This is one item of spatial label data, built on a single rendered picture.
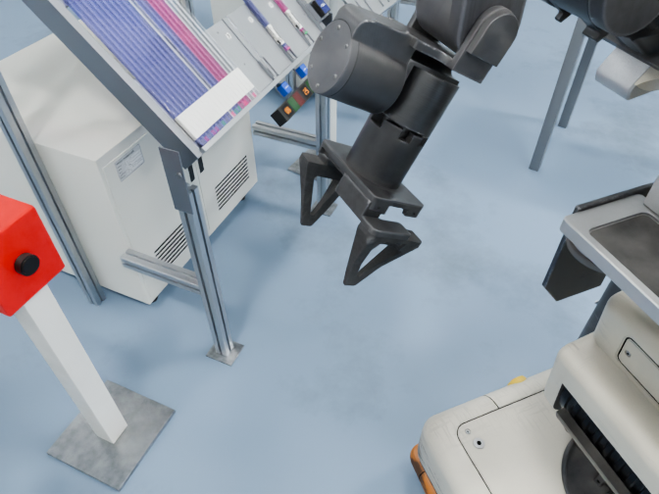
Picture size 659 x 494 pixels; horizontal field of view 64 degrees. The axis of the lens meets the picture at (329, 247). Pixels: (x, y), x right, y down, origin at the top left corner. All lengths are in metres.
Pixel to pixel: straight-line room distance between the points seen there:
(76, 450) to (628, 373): 1.34
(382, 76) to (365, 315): 1.38
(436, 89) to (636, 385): 0.47
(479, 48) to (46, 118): 1.37
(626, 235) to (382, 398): 1.12
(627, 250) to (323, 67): 0.32
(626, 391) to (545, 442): 0.56
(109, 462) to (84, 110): 0.95
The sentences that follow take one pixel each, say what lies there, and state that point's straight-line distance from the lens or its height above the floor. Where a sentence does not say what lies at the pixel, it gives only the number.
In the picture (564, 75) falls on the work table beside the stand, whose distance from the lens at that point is 2.27.
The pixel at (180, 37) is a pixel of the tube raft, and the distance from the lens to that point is 1.33.
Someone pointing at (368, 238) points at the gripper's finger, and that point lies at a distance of 0.45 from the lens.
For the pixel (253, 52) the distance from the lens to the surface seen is 1.46.
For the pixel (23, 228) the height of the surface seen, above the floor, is 0.76.
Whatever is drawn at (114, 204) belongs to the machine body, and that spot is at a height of 0.48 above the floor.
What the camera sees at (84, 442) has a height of 0.01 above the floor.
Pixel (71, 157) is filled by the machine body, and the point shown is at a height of 0.61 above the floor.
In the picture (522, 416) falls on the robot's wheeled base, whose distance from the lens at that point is 1.32.
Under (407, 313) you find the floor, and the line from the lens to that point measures 1.78.
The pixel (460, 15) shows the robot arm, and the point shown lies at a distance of 0.44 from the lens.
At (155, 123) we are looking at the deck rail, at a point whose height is 0.78.
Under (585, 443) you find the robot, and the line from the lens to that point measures 0.83.
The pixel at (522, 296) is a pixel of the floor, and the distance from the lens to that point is 1.92.
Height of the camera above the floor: 1.39
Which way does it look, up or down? 45 degrees down
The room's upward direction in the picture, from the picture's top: straight up
